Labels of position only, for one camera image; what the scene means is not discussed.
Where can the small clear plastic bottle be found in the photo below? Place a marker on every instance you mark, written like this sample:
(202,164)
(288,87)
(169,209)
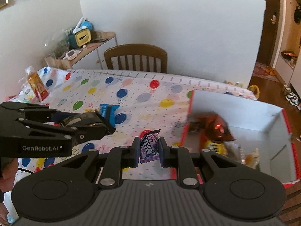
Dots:
(25,87)

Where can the wooden chair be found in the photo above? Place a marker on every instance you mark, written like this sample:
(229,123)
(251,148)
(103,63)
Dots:
(137,57)
(291,211)

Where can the person left hand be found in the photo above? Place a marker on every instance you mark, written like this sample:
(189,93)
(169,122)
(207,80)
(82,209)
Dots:
(7,183)

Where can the yellow plastic bag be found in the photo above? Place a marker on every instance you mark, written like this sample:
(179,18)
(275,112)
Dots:
(253,89)

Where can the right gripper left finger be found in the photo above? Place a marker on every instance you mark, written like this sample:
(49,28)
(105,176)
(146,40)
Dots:
(115,161)

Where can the white long snack packet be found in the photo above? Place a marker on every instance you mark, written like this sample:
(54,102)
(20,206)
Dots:
(236,153)

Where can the brown Oreo snack bag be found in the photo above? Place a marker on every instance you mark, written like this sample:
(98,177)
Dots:
(213,126)

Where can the white pink timer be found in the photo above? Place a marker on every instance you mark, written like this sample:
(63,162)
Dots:
(72,54)

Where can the orange tea bottle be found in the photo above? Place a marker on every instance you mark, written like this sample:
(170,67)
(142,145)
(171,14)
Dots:
(36,83)

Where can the yellow teal tissue holder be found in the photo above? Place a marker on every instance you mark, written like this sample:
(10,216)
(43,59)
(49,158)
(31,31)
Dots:
(79,39)

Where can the balloon pattern tablecloth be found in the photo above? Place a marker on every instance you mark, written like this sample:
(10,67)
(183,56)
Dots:
(145,104)

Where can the orange slippers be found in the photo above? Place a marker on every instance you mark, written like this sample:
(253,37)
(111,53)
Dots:
(270,71)

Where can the wooden side cabinet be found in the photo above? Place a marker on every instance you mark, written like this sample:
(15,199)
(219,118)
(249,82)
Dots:
(91,56)

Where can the pair of sneakers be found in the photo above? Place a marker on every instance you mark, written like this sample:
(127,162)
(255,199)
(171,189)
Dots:
(292,99)

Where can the clear pastry packet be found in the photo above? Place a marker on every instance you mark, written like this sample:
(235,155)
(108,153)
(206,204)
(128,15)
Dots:
(252,160)

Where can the entry door rug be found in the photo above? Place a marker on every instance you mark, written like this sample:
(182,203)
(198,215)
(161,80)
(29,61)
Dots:
(259,71)

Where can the wooden chair far side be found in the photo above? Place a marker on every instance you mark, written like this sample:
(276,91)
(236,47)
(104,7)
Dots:
(137,57)

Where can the orange yellow chips bag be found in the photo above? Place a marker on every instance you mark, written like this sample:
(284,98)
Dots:
(219,148)

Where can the white wall cabinets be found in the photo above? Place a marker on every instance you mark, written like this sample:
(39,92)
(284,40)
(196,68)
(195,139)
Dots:
(287,61)

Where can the clear glass vase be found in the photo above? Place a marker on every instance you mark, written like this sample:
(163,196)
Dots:
(57,44)

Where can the wooden chair right side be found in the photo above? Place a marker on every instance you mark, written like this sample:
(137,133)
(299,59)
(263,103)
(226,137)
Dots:
(291,211)

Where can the dark green black packet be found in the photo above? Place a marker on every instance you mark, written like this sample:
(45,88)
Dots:
(88,120)

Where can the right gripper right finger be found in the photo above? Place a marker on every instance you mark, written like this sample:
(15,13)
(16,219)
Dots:
(182,161)

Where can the blue Oreo snack packet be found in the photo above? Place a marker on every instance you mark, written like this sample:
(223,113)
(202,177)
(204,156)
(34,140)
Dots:
(108,112)

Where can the purple candy packet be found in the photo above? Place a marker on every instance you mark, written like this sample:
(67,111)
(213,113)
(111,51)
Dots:
(149,146)

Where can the red cardboard box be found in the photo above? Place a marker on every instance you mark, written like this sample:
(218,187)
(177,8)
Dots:
(254,125)

